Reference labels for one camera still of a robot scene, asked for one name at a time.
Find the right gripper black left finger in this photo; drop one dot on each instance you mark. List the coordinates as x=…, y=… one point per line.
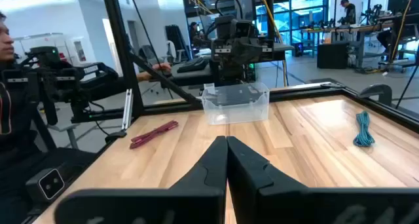
x=183, y=204

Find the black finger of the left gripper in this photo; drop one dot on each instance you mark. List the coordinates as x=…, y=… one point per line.
x=254, y=52
x=240, y=52

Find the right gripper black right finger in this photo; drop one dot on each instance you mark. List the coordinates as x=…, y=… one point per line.
x=281, y=204

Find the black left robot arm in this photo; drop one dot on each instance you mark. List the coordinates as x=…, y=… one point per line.
x=225, y=26

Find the black keyboard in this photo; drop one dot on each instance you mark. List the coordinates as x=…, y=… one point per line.
x=194, y=65

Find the person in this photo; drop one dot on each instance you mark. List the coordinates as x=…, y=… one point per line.
x=349, y=12
x=194, y=32
x=16, y=125

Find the clear plastic bin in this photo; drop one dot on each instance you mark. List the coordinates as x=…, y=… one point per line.
x=235, y=116

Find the person's hand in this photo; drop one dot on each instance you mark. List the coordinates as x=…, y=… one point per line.
x=157, y=68

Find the black cabinet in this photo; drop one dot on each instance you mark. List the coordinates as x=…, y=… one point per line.
x=332, y=55

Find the long wooden workbench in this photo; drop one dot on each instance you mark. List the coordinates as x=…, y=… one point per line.
x=347, y=29

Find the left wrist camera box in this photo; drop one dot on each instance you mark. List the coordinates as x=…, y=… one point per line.
x=243, y=29

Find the black frame clamp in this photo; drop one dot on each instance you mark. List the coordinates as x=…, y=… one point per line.
x=116, y=136
x=376, y=91

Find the silver aluminium bracket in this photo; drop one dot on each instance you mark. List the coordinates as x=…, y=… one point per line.
x=127, y=109

